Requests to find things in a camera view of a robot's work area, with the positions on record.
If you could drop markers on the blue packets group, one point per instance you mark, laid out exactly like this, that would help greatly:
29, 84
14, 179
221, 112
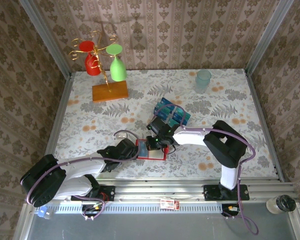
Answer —
171, 111

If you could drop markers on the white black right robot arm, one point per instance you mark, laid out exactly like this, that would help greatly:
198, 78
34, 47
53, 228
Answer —
190, 137

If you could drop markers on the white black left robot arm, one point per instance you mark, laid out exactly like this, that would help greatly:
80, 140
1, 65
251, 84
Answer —
85, 167

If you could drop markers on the teal credit card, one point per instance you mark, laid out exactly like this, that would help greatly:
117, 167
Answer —
162, 107
186, 113

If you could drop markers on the floral fern table cover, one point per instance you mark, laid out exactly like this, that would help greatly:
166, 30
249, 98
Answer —
95, 120

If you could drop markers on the black power connector block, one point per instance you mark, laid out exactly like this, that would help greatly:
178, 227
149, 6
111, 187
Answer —
230, 210
92, 208

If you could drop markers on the small red white box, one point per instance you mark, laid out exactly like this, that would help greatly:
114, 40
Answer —
169, 204

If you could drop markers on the translucent blue plastic cup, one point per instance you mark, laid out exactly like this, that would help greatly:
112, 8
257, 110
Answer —
203, 82

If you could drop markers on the grey metal panel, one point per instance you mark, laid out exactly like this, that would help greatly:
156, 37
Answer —
165, 227

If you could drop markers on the green wine glass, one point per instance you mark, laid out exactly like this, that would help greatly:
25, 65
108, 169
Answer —
118, 71

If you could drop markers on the blue white plug connector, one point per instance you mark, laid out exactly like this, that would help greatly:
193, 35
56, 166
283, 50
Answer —
47, 213

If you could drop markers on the red wine glass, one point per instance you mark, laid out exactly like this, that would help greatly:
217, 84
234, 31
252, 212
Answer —
92, 68

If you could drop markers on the clear jar with black lid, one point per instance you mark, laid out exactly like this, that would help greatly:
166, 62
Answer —
282, 203

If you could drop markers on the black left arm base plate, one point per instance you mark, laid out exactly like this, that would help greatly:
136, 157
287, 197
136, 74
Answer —
107, 192

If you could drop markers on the aluminium front frame rail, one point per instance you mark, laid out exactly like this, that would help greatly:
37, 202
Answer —
165, 190

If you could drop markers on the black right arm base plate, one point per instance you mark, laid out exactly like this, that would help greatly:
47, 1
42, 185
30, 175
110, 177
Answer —
212, 193

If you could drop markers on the aluminium side rail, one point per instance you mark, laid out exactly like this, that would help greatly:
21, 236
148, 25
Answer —
62, 107
265, 120

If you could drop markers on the aluminium corner post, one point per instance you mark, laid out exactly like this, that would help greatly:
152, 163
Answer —
47, 40
267, 37

